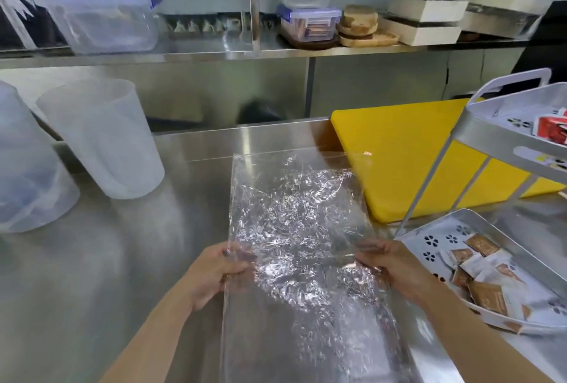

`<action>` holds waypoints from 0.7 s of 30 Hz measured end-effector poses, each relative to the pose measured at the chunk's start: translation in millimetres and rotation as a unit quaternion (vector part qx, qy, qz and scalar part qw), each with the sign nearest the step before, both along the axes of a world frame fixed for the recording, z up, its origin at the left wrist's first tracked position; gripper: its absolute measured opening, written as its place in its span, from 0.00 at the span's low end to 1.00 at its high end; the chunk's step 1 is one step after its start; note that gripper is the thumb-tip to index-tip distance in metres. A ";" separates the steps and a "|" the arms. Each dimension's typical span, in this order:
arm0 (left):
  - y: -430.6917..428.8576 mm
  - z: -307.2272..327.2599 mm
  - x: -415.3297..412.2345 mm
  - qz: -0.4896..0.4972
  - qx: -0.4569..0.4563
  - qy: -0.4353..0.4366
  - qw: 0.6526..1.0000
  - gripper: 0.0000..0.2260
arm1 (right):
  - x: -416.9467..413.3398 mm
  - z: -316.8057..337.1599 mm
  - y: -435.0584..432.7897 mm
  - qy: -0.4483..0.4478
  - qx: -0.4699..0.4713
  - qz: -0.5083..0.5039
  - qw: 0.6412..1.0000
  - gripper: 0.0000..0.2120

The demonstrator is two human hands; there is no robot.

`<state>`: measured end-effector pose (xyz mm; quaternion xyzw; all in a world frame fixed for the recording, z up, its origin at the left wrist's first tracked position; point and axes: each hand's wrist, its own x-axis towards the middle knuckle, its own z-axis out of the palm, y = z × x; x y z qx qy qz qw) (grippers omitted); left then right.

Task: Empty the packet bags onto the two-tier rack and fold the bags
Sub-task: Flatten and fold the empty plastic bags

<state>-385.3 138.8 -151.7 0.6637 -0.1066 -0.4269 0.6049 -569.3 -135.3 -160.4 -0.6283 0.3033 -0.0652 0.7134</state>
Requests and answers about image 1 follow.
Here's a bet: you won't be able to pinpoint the clear container with brown packets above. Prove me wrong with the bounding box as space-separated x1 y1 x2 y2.
276 4 343 43

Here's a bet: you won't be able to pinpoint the round wooden coaster stack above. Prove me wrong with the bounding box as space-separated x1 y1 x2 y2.
337 4 380 38

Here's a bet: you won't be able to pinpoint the row of small cream pieces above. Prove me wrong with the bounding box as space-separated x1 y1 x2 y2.
172 16 243 34

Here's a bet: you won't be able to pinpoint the yellow cutting board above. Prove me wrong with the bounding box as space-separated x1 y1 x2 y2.
330 97 567 225

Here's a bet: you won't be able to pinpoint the black gift box white ribbon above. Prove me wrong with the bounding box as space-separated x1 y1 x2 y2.
0 0 59 51

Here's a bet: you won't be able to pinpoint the brown sugar packets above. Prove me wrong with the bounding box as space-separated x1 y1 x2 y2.
440 232 567 335

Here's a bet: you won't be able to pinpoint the white square box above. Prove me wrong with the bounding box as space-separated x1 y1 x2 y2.
379 17 463 47
387 0 470 24

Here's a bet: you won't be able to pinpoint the large clear lidded container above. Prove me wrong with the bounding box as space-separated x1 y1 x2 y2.
35 0 163 55

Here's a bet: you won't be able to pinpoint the red sauce packets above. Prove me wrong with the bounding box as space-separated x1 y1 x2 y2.
531 107 567 145

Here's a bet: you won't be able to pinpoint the stainless steel shelf rack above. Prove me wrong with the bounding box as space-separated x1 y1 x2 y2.
0 0 567 70

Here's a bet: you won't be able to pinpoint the grey two-tier corner rack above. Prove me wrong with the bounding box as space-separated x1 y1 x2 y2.
393 67 567 336

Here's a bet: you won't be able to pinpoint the person's left forearm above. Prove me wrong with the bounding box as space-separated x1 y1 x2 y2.
99 294 209 383

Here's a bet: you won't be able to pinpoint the translucent open plastic pitcher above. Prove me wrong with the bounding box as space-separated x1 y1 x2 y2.
35 77 166 200

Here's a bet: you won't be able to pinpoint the person's right forearm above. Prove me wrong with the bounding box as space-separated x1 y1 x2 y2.
416 289 557 383

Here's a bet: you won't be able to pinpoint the person's right hand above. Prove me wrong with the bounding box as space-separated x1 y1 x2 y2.
354 239 433 308

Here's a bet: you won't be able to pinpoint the person's left hand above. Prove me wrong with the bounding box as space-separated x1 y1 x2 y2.
188 243 258 313

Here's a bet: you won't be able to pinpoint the translucent pitcher with lid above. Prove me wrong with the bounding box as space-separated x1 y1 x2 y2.
0 80 81 234

